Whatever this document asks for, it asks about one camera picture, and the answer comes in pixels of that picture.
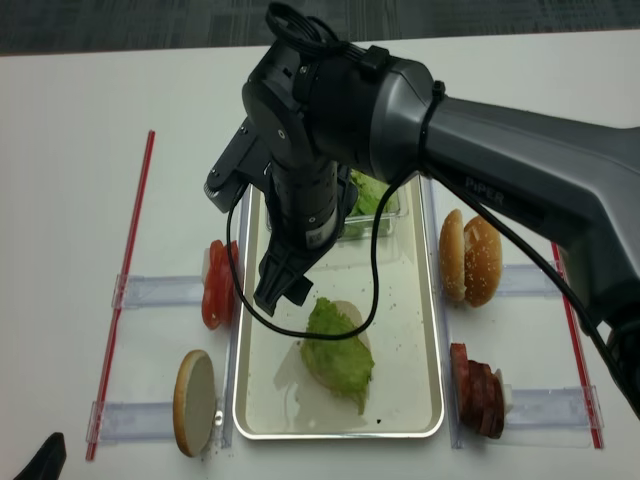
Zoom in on left upper clear holder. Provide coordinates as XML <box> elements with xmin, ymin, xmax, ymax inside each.
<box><xmin>111</xmin><ymin>275</ymin><xmax>203</xmax><ymax>309</ymax></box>

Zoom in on white metal tray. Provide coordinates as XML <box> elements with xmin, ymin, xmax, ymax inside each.
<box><xmin>233</xmin><ymin>179</ymin><xmax>444</xmax><ymax>440</ymax></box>

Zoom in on right lower clear holder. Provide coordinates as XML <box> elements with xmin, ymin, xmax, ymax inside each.
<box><xmin>503</xmin><ymin>384</ymin><xmax>604</xmax><ymax>430</ymax></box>

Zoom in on clear plastic container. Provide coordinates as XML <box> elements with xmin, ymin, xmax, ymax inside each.
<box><xmin>338</xmin><ymin>169</ymin><xmax>406</xmax><ymax>241</ymax></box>

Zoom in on right red strip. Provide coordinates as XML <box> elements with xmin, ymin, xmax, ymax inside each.
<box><xmin>549</xmin><ymin>239</ymin><xmax>605</xmax><ymax>449</ymax></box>

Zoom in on red tomato slices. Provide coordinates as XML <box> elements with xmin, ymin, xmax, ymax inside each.
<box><xmin>201</xmin><ymin>240</ymin><xmax>235</xmax><ymax>330</ymax></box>

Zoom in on sesame bun top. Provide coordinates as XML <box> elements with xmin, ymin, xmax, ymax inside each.
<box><xmin>464</xmin><ymin>216</ymin><xmax>503</xmax><ymax>307</ymax></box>

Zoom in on upright bun bottom half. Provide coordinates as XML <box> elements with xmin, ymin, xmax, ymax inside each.
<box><xmin>173</xmin><ymin>350</ymin><xmax>216</xmax><ymax>457</ymax></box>

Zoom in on plain bun half right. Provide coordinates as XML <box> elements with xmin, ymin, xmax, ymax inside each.
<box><xmin>439</xmin><ymin>209</ymin><xmax>466</xmax><ymax>302</ymax></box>

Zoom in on clear holder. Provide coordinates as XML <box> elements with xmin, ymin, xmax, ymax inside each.
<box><xmin>495</xmin><ymin>264</ymin><xmax>561</xmax><ymax>297</ymax></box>
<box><xmin>503</xmin><ymin>384</ymin><xmax>604</xmax><ymax>430</ymax></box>
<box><xmin>111</xmin><ymin>275</ymin><xmax>203</xmax><ymax>309</ymax></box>
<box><xmin>86</xmin><ymin>401</ymin><xmax>175</xmax><ymax>444</ymax></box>

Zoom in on red strip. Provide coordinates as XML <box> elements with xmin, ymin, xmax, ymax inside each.
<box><xmin>85</xmin><ymin>130</ymin><xmax>156</xmax><ymax>462</ymax></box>
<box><xmin>549</xmin><ymin>239</ymin><xmax>605</xmax><ymax>449</ymax></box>

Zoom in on green lettuce pile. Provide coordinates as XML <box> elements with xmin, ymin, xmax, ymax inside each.
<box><xmin>343</xmin><ymin>170</ymin><xmax>388</xmax><ymax>239</ymax></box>

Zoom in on left red strip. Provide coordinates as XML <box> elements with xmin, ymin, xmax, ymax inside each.
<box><xmin>85</xmin><ymin>130</ymin><xmax>156</xmax><ymax>462</ymax></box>

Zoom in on left clear acrylic divider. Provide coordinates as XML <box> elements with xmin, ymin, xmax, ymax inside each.
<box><xmin>216</xmin><ymin>187</ymin><xmax>254</xmax><ymax>449</ymax></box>

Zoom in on clear acrylic divider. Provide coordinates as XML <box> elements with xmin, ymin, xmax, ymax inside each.
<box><xmin>420</xmin><ymin>177</ymin><xmax>464</xmax><ymax>450</ymax></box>
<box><xmin>216</xmin><ymin>187</ymin><xmax>254</xmax><ymax>449</ymax></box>

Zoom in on right upper clear holder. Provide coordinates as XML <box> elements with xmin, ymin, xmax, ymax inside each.
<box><xmin>495</xmin><ymin>264</ymin><xmax>561</xmax><ymax>297</ymax></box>

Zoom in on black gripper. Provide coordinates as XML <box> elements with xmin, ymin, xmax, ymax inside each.
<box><xmin>254</xmin><ymin>157</ymin><xmax>353</xmax><ymax>316</ymax></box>

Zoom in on left lower clear holder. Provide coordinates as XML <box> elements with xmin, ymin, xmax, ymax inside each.
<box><xmin>86</xmin><ymin>401</ymin><xmax>175</xmax><ymax>444</ymax></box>

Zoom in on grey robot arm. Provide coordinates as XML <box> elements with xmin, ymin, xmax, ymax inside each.
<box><xmin>204</xmin><ymin>2</ymin><xmax>639</xmax><ymax>408</ymax></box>

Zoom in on green lettuce leaf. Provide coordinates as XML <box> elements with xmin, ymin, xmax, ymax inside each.
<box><xmin>299</xmin><ymin>297</ymin><xmax>376</xmax><ymax>416</ymax></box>

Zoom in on sliced meat patties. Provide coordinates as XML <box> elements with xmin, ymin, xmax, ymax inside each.
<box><xmin>449</xmin><ymin>343</ymin><xmax>506</xmax><ymax>439</ymax></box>

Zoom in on right clear acrylic divider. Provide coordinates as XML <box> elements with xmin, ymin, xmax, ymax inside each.
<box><xmin>420</xmin><ymin>177</ymin><xmax>464</xmax><ymax>450</ymax></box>

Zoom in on black object bottom left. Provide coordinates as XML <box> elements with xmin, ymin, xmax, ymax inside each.
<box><xmin>14</xmin><ymin>432</ymin><xmax>67</xmax><ymax>480</ymax></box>

